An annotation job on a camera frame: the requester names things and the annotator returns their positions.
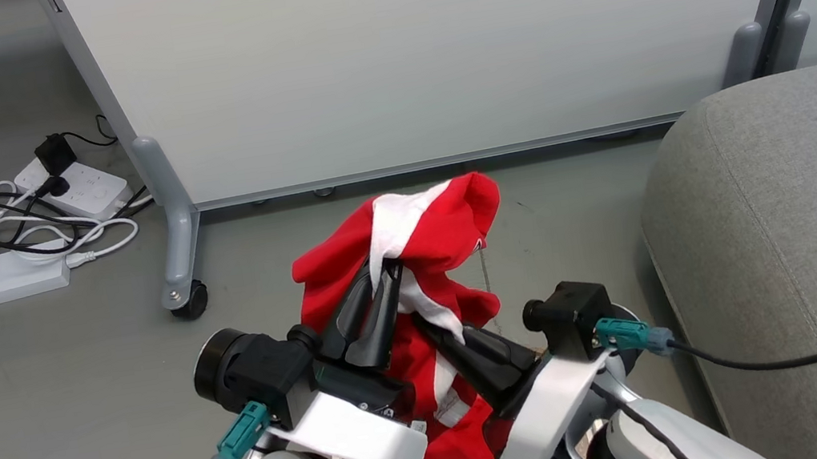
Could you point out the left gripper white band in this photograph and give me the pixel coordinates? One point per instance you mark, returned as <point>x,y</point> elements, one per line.
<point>362,435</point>

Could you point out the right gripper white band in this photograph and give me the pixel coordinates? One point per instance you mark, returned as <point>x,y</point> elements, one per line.
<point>546,415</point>

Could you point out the red and white garment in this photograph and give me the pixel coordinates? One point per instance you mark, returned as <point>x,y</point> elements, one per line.
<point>448,223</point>

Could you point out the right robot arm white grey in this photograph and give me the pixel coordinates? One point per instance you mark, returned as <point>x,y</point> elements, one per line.
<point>650,436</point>

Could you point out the grey partition foot with caster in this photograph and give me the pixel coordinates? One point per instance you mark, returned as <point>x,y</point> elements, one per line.
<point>173,216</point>

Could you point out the white power strip with sockets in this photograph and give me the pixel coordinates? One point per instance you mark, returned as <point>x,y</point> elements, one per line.
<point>86,188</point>

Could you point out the grey fabric sofa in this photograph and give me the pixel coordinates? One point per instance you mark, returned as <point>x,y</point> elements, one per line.
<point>807,243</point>

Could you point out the black plug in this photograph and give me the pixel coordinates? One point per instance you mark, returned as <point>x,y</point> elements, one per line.
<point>52,185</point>

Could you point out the black power adapter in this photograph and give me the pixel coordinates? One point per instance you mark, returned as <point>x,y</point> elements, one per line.
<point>55,154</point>

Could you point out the long white power strip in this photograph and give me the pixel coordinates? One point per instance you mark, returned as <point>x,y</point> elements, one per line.
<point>4,286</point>

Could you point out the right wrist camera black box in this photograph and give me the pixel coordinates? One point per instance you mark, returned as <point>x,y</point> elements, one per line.
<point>572,318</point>

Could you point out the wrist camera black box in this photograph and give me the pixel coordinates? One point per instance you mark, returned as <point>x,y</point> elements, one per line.
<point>572,318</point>
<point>260,373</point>

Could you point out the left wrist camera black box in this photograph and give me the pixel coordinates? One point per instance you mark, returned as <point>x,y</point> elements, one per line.
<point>260,373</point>

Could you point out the white partition panel grey frame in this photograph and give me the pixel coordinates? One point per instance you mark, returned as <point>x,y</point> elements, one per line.
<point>429,40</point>

